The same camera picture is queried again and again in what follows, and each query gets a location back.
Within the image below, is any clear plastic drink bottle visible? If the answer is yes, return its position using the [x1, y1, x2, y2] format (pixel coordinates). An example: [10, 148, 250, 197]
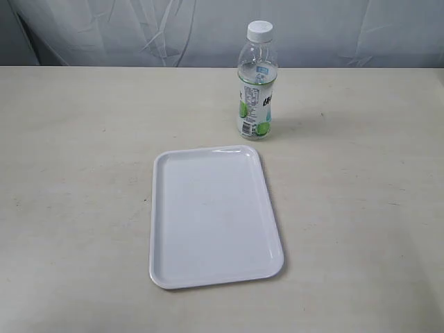
[237, 20, 278, 140]

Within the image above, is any white rectangular plastic tray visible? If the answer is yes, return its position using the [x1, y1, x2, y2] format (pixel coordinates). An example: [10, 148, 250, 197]
[149, 145, 284, 289]

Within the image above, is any white wrinkled backdrop cloth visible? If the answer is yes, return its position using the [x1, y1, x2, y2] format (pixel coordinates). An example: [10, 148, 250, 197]
[1, 1, 443, 68]

